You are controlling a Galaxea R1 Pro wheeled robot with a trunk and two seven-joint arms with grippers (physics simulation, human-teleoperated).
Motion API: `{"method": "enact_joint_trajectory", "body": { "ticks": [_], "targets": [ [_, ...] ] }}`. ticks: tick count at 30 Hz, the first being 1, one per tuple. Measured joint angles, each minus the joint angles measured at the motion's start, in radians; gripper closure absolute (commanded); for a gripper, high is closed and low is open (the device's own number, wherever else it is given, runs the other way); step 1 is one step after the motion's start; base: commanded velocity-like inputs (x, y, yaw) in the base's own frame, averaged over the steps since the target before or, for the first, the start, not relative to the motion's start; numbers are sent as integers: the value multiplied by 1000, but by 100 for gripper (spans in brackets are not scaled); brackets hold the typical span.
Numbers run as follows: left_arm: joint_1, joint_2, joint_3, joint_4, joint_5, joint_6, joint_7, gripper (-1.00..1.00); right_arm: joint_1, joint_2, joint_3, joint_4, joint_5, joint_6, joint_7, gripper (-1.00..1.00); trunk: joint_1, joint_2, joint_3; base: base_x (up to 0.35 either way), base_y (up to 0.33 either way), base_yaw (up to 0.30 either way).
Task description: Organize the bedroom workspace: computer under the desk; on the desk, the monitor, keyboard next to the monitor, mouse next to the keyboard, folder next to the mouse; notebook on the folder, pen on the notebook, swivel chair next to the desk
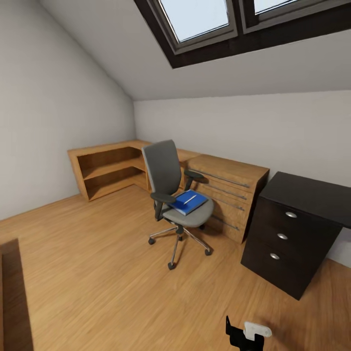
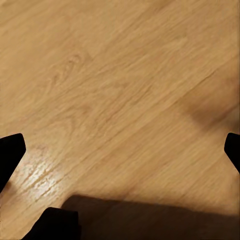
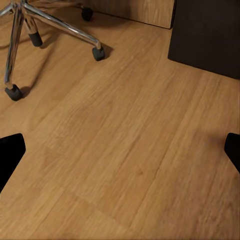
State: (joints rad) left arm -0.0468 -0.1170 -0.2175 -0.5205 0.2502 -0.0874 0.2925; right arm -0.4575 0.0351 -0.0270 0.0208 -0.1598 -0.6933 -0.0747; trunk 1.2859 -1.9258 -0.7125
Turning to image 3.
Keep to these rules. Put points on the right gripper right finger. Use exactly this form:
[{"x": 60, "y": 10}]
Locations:
[{"x": 232, "y": 149}]

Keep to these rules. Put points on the swivel chair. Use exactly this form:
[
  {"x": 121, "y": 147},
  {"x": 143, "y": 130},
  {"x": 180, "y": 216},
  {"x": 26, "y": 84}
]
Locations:
[{"x": 23, "y": 12}]

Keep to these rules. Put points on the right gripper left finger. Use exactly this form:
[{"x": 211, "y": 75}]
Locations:
[{"x": 12, "y": 149}]

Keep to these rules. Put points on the cabinet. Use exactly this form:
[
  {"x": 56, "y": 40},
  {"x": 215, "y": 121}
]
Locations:
[
  {"x": 159, "y": 13},
  {"x": 206, "y": 34}
]

